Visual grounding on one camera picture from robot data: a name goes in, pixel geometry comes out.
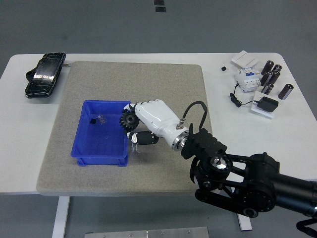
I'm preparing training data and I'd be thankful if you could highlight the grey-brown felt mat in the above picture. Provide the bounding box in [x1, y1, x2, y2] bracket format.
[36, 61, 213, 197]

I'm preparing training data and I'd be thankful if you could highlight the black metal gear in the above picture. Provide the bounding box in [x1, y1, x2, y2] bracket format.
[119, 109, 140, 134]

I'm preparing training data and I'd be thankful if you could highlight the white flat plate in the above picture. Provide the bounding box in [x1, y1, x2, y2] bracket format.
[250, 90, 277, 120]

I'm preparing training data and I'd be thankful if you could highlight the white table leg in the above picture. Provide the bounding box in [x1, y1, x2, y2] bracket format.
[236, 213, 253, 232]
[52, 196, 71, 238]

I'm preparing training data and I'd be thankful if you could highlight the black leather pouch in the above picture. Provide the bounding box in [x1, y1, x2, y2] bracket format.
[24, 52, 67, 99]

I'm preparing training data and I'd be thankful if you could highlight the black adapter cord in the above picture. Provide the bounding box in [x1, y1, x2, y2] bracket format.
[229, 83, 260, 108]

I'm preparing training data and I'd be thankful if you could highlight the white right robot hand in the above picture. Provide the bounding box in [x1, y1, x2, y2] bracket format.
[122, 99, 189, 146]

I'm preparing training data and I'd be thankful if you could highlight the black power adapter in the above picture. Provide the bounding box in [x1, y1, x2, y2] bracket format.
[257, 96, 279, 113]

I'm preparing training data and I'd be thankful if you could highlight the blue plastic bin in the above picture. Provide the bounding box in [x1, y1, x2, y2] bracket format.
[71, 99, 131, 167]

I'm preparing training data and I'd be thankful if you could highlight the white wall switch panel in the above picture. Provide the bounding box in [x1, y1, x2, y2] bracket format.
[231, 50, 259, 67]

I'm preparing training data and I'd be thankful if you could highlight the white circuit breaker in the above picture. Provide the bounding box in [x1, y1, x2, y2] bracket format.
[234, 66, 263, 93]

